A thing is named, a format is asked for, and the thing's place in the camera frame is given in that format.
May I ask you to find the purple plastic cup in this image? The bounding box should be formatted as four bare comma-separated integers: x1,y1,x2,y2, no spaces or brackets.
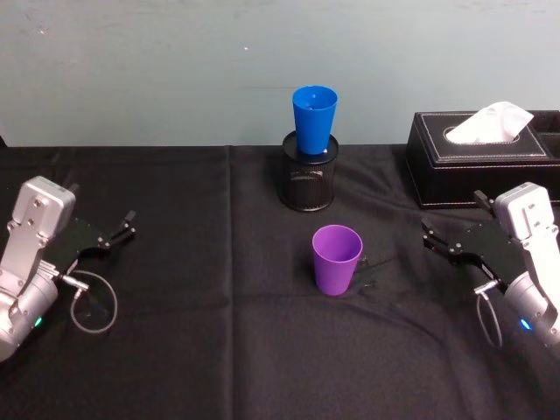
311,224,364,298

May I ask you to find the black mesh pen holder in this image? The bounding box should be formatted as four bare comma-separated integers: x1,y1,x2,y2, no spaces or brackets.
278,131,340,213

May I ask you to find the white tissue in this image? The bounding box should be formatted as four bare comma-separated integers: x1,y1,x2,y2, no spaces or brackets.
444,101,535,145

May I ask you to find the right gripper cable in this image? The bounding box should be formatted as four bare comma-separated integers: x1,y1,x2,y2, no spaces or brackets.
473,281,505,347

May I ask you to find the black tablecloth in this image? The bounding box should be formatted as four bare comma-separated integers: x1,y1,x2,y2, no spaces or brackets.
0,143,560,420

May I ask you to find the blue plastic cup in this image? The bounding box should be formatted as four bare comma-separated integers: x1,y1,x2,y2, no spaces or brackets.
291,85,340,156

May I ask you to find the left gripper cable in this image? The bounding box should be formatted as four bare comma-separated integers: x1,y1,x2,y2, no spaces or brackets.
59,269,120,335

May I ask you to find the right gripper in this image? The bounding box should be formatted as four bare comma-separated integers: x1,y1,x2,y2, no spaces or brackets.
421,189,530,293

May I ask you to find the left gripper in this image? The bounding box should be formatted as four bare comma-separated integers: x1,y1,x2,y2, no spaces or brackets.
43,182,137,276

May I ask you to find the black leather tissue box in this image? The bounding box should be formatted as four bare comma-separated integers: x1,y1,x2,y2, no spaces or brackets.
404,109,560,210

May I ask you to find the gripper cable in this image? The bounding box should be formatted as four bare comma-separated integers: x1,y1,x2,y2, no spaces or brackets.
59,269,120,335
473,281,505,347

